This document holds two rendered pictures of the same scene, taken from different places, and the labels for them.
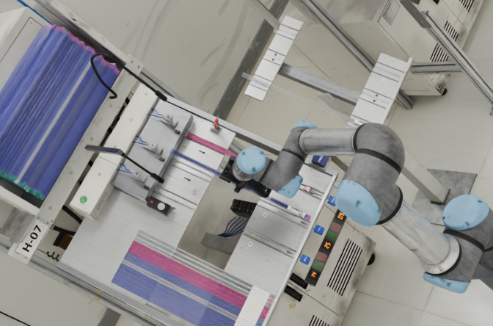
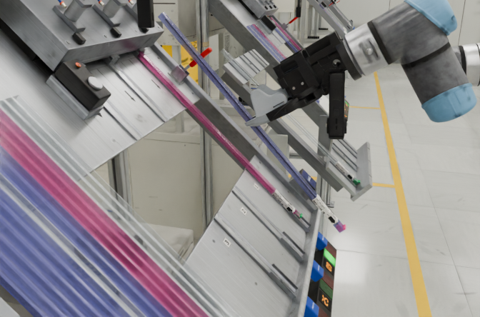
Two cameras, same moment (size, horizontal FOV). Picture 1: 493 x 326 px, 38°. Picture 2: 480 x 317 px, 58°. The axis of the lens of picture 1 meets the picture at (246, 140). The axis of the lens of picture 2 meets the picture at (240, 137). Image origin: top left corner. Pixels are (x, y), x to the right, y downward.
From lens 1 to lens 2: 203 cm
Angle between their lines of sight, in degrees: 52
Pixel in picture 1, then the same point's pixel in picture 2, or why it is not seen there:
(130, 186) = (45, 15)
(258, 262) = (242, 280)
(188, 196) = (128, 116)
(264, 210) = (242, 204)
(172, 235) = (85, 149)
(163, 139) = (121, 19)
